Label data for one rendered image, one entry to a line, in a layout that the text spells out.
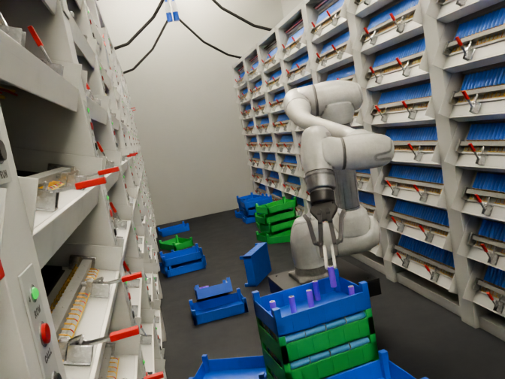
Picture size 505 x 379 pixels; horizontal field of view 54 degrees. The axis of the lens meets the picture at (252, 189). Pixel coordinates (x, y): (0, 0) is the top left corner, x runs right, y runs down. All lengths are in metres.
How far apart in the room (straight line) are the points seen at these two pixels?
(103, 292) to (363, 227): 1.46
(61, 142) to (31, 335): 0.69
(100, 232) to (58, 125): 0.23
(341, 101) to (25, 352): 1.78
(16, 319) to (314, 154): 1.23
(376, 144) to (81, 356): 1.14
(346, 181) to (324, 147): 0.62
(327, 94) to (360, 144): 0.54
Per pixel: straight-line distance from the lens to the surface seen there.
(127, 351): 1.15
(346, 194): 2.14
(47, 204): 0.62
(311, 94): 2.04
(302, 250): 2.17
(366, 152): 1.55
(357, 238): 2.18
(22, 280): 0.42
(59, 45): 1.09
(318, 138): 1.54
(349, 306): 1.51
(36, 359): 0.42
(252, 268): 3.12
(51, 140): 1.08
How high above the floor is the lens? 0.99
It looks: 7 degrees down
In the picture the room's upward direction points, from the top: 10 degrees counter-clockwise
